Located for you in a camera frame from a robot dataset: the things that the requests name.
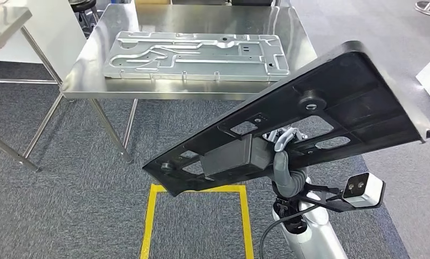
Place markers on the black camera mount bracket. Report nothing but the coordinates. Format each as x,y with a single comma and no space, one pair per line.
329,205

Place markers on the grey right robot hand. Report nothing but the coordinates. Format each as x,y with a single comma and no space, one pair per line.
281,171

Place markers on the black plastic plate part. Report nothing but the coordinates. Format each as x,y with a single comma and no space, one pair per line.
361,82

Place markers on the small stainless steel table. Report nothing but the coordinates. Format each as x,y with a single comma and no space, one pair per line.
4,21

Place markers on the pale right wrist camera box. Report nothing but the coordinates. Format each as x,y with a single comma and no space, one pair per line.
366,191

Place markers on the stainless steel workbench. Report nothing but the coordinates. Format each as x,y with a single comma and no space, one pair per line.
82,71

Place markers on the black stool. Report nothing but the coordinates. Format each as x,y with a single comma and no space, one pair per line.
82,4

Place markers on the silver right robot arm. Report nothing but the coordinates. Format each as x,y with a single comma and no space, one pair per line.
314,239

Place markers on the yellow floor tape square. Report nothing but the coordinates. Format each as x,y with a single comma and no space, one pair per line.
147,228

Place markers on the stamped silver metal plate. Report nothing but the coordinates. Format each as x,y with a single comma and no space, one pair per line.
200,68

